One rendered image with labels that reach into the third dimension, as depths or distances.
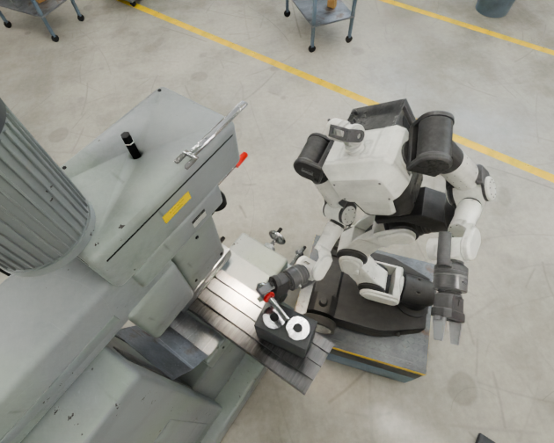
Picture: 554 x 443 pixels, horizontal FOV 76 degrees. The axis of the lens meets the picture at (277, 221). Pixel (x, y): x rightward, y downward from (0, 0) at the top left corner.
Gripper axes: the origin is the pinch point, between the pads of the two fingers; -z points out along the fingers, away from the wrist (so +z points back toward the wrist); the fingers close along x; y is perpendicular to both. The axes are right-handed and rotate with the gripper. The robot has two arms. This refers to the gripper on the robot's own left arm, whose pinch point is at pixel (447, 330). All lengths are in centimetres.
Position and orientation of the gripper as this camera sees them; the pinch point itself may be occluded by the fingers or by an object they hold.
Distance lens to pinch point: 111.2
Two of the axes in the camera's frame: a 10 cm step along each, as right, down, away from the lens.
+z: 1.9, -9.4, 2.7
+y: 6.8, -0.7, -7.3
